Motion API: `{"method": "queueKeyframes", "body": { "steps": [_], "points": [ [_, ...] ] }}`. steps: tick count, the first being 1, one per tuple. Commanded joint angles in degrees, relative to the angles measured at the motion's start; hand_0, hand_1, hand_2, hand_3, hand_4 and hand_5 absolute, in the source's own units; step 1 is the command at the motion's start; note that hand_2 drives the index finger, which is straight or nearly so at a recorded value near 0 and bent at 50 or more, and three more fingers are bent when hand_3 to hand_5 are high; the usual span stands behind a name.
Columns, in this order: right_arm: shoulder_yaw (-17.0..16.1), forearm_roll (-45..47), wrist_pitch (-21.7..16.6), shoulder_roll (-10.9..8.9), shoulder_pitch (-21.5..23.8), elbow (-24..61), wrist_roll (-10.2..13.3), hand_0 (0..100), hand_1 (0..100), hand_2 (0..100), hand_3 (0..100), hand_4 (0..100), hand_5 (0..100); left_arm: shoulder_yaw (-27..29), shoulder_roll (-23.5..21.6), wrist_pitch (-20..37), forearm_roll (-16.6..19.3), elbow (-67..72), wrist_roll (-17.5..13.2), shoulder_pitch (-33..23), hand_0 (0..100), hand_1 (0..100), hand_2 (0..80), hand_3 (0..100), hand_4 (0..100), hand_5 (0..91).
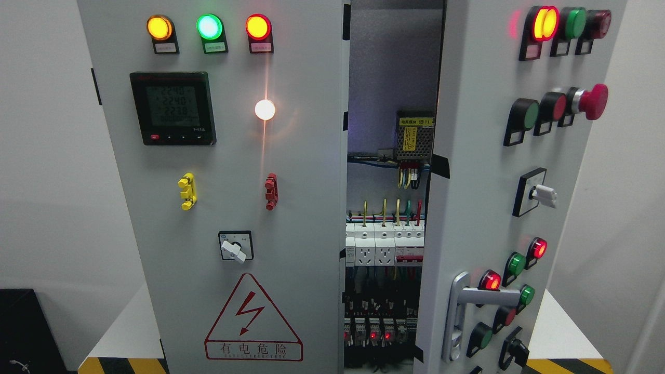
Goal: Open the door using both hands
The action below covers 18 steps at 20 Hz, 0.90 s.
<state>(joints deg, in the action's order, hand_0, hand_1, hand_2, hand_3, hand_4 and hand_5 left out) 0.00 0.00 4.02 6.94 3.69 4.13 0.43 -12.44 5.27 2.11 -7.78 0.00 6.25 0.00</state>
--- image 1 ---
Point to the grey cabinet door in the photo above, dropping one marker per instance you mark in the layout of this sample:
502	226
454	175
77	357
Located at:
297	245
503	172

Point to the red terminal connector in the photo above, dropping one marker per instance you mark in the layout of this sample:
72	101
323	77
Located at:
271	191

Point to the white socket breaker row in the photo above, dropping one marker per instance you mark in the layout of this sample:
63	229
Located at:
385	244

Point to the metal mesh power supply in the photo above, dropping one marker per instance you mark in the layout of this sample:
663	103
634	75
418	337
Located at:
414	134

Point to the white glowing indicator lamp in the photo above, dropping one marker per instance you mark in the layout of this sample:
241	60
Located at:
265	109

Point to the yellow terminal connector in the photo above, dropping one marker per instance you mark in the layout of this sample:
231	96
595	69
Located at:
188	192

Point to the lower relay terminal row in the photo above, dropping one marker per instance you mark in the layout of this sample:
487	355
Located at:
378	322

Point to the red electric danger warning sticker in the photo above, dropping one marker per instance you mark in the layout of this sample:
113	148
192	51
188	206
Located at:
251	327

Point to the red indicator light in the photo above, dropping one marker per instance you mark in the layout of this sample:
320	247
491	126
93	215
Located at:
259	31

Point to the black digital power meter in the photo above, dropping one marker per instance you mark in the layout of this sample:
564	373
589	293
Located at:
174	108

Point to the green indicator light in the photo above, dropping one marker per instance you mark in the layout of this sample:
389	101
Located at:
212	34

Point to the yellow indicator light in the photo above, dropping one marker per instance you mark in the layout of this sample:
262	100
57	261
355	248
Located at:
163	34

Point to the red emergency stop button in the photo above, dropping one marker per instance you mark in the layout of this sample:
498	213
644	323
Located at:
591	103

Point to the white rotary selector switch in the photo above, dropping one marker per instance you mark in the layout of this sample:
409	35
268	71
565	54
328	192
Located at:
236	245

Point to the silver door handle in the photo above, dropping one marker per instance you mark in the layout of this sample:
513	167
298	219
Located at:
461	293

